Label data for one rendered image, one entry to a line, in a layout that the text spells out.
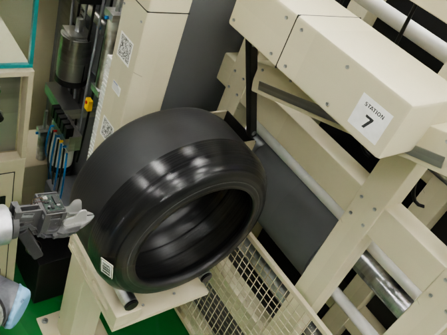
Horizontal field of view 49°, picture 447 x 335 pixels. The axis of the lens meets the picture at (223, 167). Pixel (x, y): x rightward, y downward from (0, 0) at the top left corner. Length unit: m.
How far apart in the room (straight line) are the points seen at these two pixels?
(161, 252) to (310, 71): 0.80
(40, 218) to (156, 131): 0.35
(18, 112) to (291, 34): 1.01
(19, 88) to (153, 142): 0.67
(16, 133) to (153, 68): 0.68
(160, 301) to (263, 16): 0.96
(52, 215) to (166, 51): 0.55
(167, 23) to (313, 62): 0.41
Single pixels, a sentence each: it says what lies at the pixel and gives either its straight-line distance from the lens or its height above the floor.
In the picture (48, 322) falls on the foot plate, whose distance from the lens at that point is 2.53.
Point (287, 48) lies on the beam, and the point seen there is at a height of 1.70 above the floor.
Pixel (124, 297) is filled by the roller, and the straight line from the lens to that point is 1.54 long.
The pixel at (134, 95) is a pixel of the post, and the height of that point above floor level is 1.40.
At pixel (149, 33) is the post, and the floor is 1.59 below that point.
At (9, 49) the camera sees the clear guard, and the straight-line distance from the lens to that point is 1.67.
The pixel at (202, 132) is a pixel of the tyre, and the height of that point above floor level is 1.45.
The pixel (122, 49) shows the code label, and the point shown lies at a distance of 1.44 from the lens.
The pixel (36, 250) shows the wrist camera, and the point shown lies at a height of 1.18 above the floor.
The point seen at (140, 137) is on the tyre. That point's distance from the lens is 1.27.
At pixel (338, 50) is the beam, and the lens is 1.18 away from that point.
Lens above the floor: 2.16
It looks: 37 degrees down
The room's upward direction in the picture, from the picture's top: 23 degrees clockwise
